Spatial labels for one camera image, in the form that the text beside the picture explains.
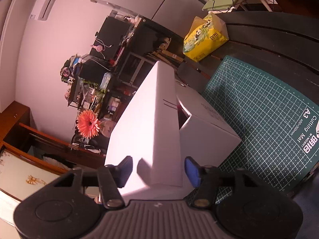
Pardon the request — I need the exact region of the white box lid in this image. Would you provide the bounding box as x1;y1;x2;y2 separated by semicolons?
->
105;61;184;201

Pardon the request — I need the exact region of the white storage box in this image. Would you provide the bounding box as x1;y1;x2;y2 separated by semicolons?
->
174;80;242;168

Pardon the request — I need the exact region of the pink tea bottle vase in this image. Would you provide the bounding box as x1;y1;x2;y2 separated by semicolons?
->
99;118;117;138

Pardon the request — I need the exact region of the pink gerbera flower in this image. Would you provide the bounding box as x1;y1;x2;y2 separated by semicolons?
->
76;110;100;139

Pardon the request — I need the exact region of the green cutting mat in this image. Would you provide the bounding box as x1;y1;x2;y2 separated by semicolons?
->
203;56;318;197

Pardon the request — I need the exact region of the white drawer unit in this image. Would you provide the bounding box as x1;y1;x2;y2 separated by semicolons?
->
119;52;155;87

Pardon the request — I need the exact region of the black desk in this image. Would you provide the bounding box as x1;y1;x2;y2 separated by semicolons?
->
67;17;185;110

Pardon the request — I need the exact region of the black computer monitor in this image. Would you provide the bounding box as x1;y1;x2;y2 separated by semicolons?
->
90;16;132;61

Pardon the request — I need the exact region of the yellow panda tissue pack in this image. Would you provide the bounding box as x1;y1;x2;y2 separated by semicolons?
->
183;12;229;62

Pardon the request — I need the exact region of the silver refrigerator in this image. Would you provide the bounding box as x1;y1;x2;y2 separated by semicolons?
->
94;0;207;37

